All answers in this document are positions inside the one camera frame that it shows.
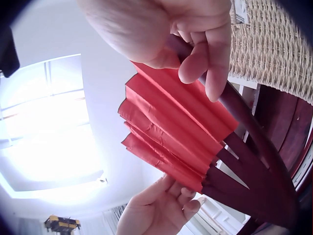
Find person's right hand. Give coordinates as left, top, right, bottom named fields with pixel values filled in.
left=76, top=0, right=232, bottom=103

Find person's left hand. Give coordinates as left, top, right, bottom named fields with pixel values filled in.
left=116, top=175, right=208, bottom=235

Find person's left thumb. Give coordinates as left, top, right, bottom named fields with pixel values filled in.
left=182, top=197, right=208, bottom=222

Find person's right thumb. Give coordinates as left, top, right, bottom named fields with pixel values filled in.
left=115, top=29, right=182, bottom=70

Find person's right fingers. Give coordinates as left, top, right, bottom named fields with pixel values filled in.
left=171, top=21, right=232, bottom=103

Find person's left fingers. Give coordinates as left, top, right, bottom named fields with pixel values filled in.
left=153, top=175, right=196, bottom=203

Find red folding fan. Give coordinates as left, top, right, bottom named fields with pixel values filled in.
left=117, top=33, right=303, bottom=231

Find woven wicker chair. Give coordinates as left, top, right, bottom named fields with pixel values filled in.
left=227, top=0, right=313, bottom=106

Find dark red wooden furniture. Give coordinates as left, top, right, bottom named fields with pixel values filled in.
left=253, top=83, right=313, bottom=196

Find yellow and black object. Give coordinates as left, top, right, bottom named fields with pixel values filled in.
left=44, top=215, right=81, bottom=232

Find bright window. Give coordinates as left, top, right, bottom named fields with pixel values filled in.
left=0, top=53, right=91, bottom=150

